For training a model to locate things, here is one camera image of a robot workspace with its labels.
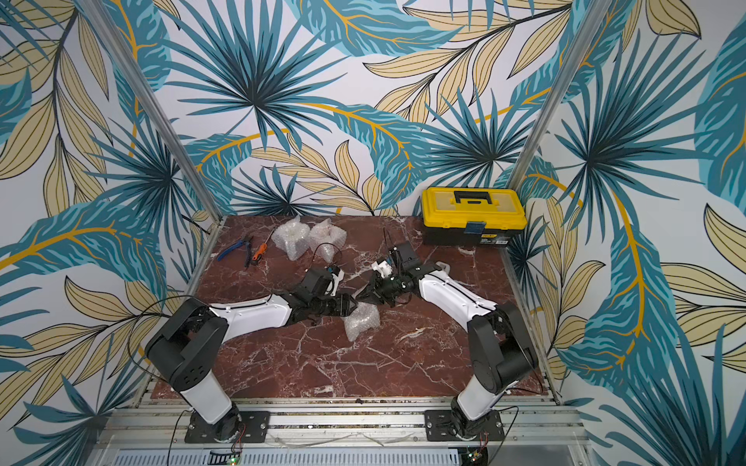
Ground aluminium corner post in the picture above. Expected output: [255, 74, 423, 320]
[508, 0, 611, 191]
[80, 0, 223, 223]

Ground orange handled screwdriver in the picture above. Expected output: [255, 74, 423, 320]
[251, 229, 275, 266]

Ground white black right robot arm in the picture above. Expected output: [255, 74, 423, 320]
[356, 243, 539, 440]

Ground blue handled pliers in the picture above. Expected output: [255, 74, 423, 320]
[217, 236, 254, 267]

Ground yellow black plastic toolbox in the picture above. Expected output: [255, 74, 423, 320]
[421, 188, 528, 247]

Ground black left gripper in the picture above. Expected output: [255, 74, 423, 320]
[312, 293, 361, 318]

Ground right aluminium corner post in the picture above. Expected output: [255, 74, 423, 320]
[508, 0, 611, 191]

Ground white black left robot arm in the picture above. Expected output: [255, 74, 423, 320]
[145, 266, 357, 443]

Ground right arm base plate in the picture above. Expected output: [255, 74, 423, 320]
[424, 409, 505, 442]

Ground clear bubble wrap sheet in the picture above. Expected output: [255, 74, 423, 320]
[308, 219, 348, 263]
[271, 216, 311, 261]
[343, 303, 381, 342]

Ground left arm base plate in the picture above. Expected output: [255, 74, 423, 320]
[185, 410, 270, 445]

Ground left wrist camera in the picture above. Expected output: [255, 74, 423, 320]
[326, 265, 345, 297]

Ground aluminium front frame rail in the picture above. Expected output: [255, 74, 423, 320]
[87, 396, 599, 465]

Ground left aluminium corner post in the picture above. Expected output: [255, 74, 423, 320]
[80, 0, 223, 223]

